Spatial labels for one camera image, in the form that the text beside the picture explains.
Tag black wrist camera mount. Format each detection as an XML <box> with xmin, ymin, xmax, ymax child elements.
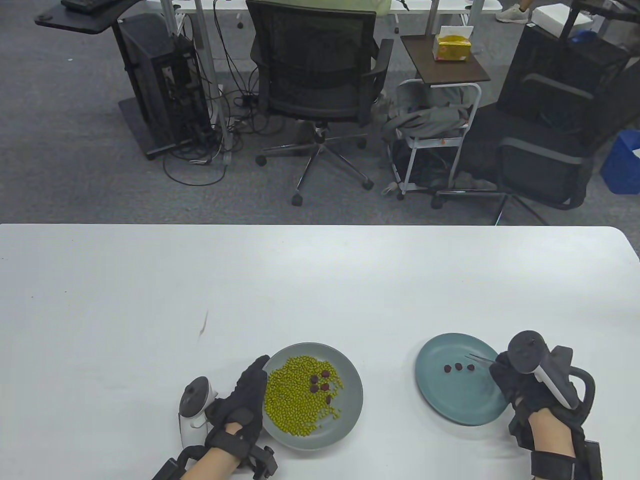
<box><xmin>507</xmin><ymin>405</ymin><xmax>605</xmax><ymax>480</ymax></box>
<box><xmin>150</xmin><ymin>421</ymin><xmax>279</xmax><ymax>480</ymax></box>

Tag grey shoe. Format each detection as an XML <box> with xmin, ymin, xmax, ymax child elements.
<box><xmin>456</xmin><ymin>171</ymin><xmax>499</xmax><ymax>192</ymax></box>

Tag brown top white side table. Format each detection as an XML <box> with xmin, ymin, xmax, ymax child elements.
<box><xmin>395</xmin><ymin>34</ymin><xmax>492</xmax><ymax>201</ymax></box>

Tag person's right forearm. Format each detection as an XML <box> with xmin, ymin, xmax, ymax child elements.
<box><xmin>527</xmin><ymin>407</ymin><xmax>578</xmax><ymax>456</ymax></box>

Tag black mesh office chair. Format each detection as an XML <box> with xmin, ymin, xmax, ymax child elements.
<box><xmin>245</xmin><ymin>0</ymin><xmax>395</xmax><ymax>207</ymax></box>

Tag black keyboard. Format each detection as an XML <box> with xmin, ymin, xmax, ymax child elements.
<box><xmin>60</xmin><ymin>0</ymin><xmax>113</xmax><ymax>13</ymax></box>

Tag pile of green beans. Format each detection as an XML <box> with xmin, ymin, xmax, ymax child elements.
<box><xmin>264</xmin><ymin>355</ymin><xmax>346</xmax><ymax>437</ymax></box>

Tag tangle of black cables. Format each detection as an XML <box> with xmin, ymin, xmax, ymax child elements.
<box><xmin>162</xmin><ymin>0</ymin><xmax>273</xmax><ymax>187</ymax></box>

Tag white box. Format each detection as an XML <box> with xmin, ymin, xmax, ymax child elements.
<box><xmin>531</xmin><ymin>4</ymin><xmax>593</xmax><ymax>36</ymax></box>

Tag black rolling computer stand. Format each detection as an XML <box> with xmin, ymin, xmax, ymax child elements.
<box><xmin>34</xmin><ymin>0</ymin><xmax>223</xmax><ymax>161</ymax></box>

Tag black grey reclining chair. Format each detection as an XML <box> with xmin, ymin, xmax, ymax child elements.
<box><xmin>432</xmin><ymin>22</ymin><xmax>640</xmax><ymax>226</ymax></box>

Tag grey backpack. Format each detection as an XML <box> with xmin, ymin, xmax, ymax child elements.
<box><xmin>382</xmin><ymin>82</ymin><xmax>473</xmax><ymax>146</ymax></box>

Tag teal plate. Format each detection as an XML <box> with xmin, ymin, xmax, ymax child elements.
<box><xmin>415</xmin><ymin>333</ymin><xmax>508</xmax><ymax>427</ymax></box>

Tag black desk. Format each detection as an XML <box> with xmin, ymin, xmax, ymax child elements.
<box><xmin>559</xmin><ymin>0</ymin><xmax>640</xmax><ymax>41</ymax></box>

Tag grey plate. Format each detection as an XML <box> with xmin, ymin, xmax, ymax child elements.
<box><xmin>261</xmin><ymin>342</ymin><xmax>363</xmax><ymax>451</ymax></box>

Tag white office desk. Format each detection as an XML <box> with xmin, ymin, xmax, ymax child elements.
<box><xmin>159</xmin><ymin>0</ymin><xmax>503</xmax><ymax>153</ymax></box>

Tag person's left forearm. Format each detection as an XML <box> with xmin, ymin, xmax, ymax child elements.
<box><xmin>182</xmin><ymin>421</ymin><xmax>246</xmax><ymax>480</ymax></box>

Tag black bag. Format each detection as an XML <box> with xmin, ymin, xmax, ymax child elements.
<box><xmin>390</xmin><ymin>140</ymin><xmax>458</xmax><ymax>188</ymax></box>

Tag person's left hand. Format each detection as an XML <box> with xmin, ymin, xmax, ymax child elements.
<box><xmin>205</xmin><ymin>355</ymin><xmax>271</xmax><ymax>439</ymax></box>

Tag person's right hand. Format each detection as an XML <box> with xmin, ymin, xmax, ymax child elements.
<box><xmin>489</xmin><ymin>350</ymin><xmax>583</xmax><ymax>437</ymax></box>

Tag blue bin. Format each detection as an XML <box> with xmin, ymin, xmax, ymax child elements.
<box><xmin>600</xmin><ymin>130</ymin><xmax>640</xmax><ymax>195</ymax></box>

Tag cluster of dark cranberries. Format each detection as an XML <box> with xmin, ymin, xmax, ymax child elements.
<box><xmin>310</xmin><ymin>370</ymin><xmax>335</xmax><ymax>405</ymax></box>

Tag yellow tissue box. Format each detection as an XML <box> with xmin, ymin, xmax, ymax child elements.
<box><xmin>432</xmin><ymin>26</ymin><xmax>473</xmax><ymax>62</ymax></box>

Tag grey white VR controller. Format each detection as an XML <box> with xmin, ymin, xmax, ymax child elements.
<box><xmin>507</xmin><ymin>330</ymin><xmax>597</xmax><ymax>412</ymax></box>
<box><xmin>178</xmin><ymin>376</ymin><xmax>219</xmax><ymax>447</ymax></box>

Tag black computer tower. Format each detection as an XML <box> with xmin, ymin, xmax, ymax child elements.
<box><xmin>116</xmin><ymin>13</ymin><xmax>216</xmax><ymax>146</ymax></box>

